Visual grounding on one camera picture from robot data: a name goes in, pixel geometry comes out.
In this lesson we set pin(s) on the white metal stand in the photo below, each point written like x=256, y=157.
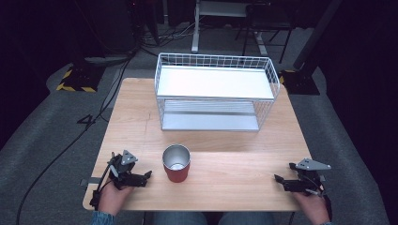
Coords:
x=219, y=8

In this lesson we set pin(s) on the slanted black pole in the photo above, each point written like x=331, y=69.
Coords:
x=316, y=34

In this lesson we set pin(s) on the black yellow striped base plate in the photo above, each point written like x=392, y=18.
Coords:
x=300, y=82
x=82, y=78

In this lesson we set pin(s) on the black metal stand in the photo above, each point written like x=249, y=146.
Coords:
x=269, y=22

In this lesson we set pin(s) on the person's right hand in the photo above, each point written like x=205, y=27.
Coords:
x=313, y=207

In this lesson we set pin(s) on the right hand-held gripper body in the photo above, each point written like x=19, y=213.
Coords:
x=308, y=176

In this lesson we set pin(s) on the grey tape strip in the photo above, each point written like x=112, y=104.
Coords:
x=90, y=181

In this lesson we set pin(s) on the black floor tape mark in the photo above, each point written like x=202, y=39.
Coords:
x=87, y=119

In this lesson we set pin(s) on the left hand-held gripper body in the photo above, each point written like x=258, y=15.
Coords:
x=124, y=168

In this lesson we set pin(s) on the person's left hand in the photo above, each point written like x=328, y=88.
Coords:
x=113, y=197

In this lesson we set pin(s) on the red metal cup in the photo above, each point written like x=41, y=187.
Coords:
x=176, y=164

